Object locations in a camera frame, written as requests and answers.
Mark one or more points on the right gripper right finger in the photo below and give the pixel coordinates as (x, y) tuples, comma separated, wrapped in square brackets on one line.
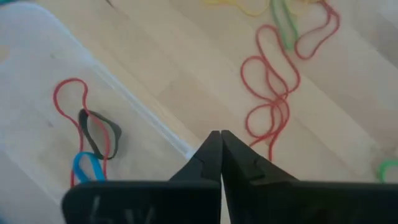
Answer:
[(280, 202)]

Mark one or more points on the red thin rubber band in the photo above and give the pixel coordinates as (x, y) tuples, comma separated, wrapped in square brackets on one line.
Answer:
[(55, 99), (247, 124), (337, 21), (242, 73)]

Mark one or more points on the blue wide rubber band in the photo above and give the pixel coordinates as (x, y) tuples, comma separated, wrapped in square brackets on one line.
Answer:
[(77, 168)]

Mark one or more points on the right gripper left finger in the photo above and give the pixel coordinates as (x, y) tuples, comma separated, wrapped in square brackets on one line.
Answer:
[(186, 202)]

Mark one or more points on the yellow thin rubber band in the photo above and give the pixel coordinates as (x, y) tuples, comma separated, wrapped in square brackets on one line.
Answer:
[(255, 13)]

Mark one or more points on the clear plastic bin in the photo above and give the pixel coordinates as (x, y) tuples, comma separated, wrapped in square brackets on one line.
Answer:
[(37, 62)]

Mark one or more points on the green wide rubber band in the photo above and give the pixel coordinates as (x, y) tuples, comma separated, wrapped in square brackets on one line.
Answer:
[(289, 45), (381, 169)]

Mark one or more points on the black wide rubber band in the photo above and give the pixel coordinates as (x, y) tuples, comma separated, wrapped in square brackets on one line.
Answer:
[(83, 124)]

